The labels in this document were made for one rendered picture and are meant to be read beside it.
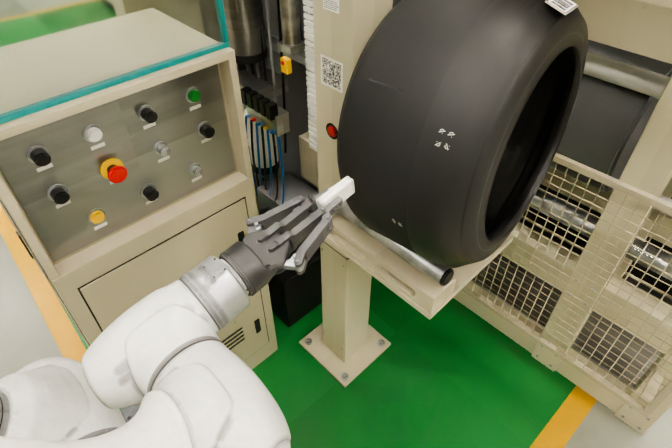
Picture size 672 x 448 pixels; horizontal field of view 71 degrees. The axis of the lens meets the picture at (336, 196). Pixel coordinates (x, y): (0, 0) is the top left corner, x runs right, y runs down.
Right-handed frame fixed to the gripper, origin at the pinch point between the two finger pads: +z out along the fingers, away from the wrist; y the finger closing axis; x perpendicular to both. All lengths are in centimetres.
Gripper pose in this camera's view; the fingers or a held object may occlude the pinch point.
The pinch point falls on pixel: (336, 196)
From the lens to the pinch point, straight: 74.8
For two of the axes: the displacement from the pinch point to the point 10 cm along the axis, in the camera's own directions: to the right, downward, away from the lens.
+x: 1.1, 6.8, 7.2
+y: -6.9, -4.7, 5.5
